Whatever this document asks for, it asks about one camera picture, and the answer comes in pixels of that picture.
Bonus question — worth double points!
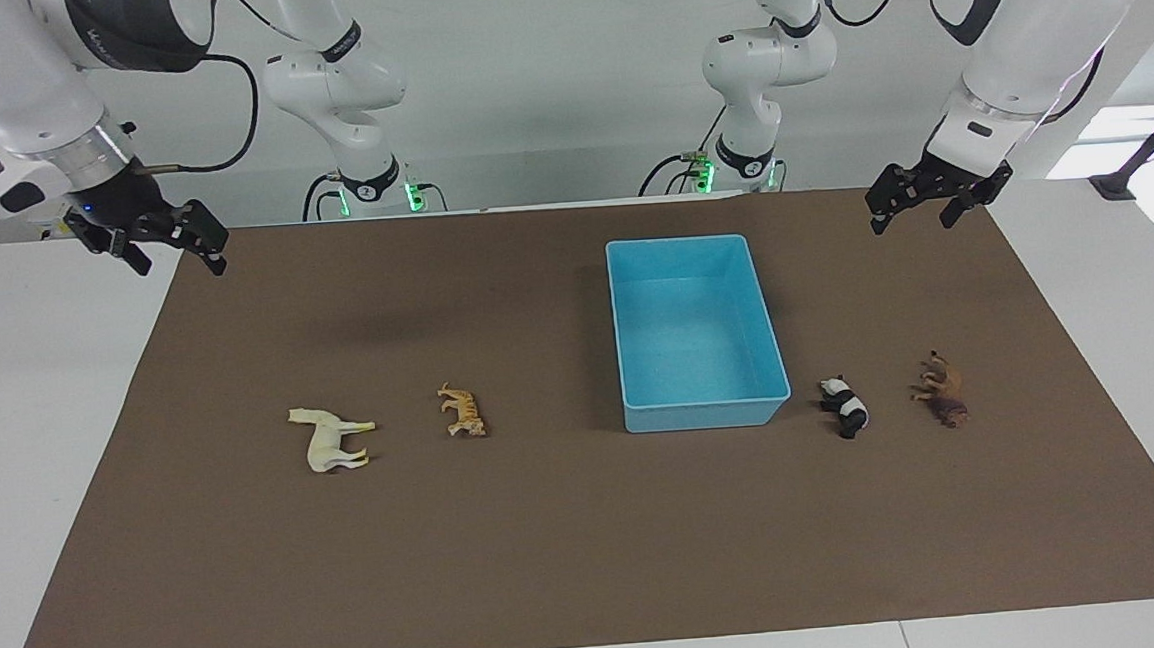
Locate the cream white horse toy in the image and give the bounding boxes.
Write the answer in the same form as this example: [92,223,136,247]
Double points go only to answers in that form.
[288,402,380,476]

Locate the orange striped tiger toy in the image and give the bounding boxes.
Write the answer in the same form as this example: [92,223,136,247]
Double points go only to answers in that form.
[436,380,488,441]

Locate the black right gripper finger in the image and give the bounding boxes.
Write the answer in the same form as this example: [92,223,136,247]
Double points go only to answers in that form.
[177,196,232,280]
[64,210,155,282]

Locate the brown table mat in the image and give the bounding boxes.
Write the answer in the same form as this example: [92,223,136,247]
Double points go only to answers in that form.
[0,168,1154,648]

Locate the black right base cable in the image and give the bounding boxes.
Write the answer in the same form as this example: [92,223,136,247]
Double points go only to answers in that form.
[299,171,344,223]

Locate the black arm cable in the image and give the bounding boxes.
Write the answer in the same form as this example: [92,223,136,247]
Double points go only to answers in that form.
[131,0,338,178]
[750,0,1154,144]

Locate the black clamp stand with rod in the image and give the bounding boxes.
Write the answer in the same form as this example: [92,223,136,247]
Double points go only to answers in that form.
[1084,83,1154,203]

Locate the black white panda toy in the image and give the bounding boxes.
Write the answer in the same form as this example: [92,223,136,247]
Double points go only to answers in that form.
[818,372,871,441]

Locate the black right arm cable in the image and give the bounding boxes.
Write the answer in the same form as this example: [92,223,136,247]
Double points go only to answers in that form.
[131,0,338,178]

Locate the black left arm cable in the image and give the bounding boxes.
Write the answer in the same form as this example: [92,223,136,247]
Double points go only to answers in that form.
[750,0,1154,144]

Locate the black base cable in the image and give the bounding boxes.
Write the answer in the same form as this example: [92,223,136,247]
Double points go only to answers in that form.
[299,171,344,223]
[634,105,732,199]

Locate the black left base cable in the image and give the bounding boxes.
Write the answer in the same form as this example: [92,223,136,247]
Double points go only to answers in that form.
[634,105,732,199]

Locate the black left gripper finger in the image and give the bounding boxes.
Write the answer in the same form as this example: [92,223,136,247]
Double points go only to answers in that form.
[937,187,994,231]
[864,164,919,238]

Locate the light blue storage box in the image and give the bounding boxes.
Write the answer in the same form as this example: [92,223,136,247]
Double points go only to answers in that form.
[604,230,793,435]

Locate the brown lion toy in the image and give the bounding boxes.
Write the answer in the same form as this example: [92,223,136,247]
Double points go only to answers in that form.
[906,347,971,433]

